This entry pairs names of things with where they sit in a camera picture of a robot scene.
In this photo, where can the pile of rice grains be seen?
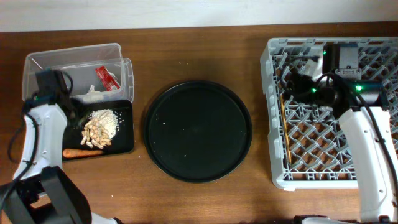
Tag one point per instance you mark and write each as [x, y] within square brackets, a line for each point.
[107, 120]

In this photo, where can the orange carrot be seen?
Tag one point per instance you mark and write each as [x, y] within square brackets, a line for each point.
[79, 153]

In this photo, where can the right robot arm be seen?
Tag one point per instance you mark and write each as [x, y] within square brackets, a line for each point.
[362, 110]

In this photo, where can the clear plastic bin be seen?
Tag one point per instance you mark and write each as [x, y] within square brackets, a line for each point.
[80, 63]

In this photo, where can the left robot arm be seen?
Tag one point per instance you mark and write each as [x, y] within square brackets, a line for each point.
[40, 191]

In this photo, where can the round black tray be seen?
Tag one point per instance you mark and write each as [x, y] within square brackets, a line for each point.
[197, 131]

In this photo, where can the white tissue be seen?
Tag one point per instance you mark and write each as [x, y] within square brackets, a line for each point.
[92, 96]

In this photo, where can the black rectangular bin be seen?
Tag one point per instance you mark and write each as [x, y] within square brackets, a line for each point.
[123, 142]

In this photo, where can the red snack wrapper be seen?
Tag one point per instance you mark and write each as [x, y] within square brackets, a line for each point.
[107, 78]

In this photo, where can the pile of peanut shells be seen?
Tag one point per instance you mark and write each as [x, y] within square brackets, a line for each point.
[95, 135]

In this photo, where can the grey dishwasher rack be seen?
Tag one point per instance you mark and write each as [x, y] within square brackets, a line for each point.
[308, 149]

